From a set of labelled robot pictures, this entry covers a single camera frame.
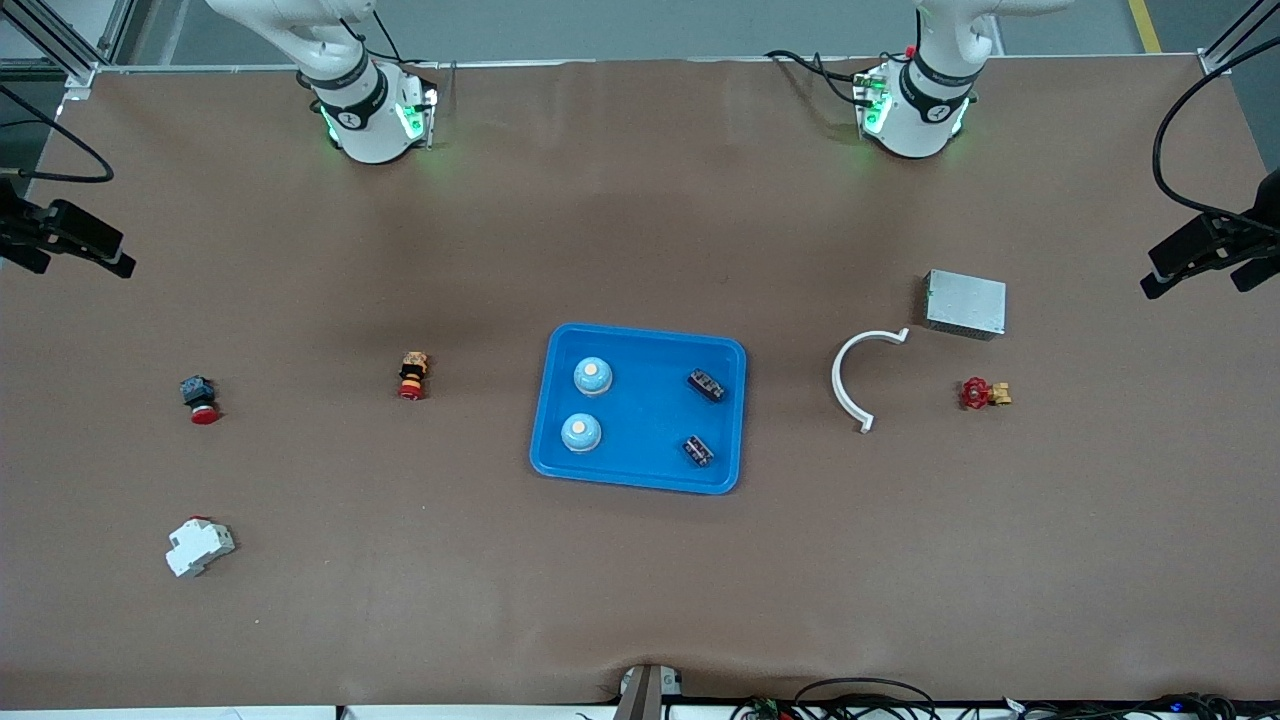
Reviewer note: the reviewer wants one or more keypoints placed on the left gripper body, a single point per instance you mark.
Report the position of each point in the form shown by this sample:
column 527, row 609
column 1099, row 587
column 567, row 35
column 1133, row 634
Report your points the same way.
column 1216, row 238

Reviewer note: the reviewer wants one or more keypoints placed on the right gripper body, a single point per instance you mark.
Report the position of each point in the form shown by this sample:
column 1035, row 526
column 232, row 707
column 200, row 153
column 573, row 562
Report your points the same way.
column 30, row 229

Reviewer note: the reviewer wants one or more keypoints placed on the dark rectangular relay block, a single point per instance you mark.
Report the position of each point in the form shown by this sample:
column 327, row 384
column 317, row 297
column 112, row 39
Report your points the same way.
column 706, row 385

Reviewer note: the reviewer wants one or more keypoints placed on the blue bell with cream button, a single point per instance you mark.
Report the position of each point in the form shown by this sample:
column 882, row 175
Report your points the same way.
column 592, row 376
column 580, row 432

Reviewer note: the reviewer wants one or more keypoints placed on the small black terminal block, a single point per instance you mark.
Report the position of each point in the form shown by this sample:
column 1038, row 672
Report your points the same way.
column 698, row 450

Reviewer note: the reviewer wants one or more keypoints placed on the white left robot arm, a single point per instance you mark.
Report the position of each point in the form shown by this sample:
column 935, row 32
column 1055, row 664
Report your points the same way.
column 915, row 110

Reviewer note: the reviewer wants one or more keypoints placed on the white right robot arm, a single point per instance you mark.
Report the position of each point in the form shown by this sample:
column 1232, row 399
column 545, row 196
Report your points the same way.
column 360, row 110

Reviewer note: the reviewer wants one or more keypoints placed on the blue plastic tray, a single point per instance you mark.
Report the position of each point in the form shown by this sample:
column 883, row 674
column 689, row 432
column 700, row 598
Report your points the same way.
column 640, row 400

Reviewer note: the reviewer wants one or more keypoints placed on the red push button black body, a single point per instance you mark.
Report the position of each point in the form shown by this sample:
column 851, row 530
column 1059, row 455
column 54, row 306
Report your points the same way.
column 200, row 398

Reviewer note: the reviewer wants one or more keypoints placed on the grey metal box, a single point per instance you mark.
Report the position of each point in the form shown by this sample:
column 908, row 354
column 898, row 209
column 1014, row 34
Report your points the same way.
column 965, row 305

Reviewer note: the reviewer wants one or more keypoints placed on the red handwheel brass valve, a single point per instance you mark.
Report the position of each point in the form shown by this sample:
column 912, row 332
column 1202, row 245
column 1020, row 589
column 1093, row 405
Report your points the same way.
column 977, row 393

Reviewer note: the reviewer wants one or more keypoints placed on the white circuit breaker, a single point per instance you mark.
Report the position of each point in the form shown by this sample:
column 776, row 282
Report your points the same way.
column 198, row 548

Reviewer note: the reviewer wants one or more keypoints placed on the red yellow emergency stop button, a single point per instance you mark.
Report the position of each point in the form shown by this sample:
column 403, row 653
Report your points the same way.
column 412, row 375

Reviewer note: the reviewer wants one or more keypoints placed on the white curved plastic clamp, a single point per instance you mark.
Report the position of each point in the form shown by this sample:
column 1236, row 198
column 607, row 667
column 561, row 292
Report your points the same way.
column 838, row 385

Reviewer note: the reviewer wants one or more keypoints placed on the aluminium frame post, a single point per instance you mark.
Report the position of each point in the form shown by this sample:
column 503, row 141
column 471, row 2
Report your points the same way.
column 1216, row 63
column 80, row 78

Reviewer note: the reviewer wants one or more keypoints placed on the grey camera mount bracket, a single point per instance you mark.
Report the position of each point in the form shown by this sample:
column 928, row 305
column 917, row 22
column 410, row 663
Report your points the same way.
column 645, row 695

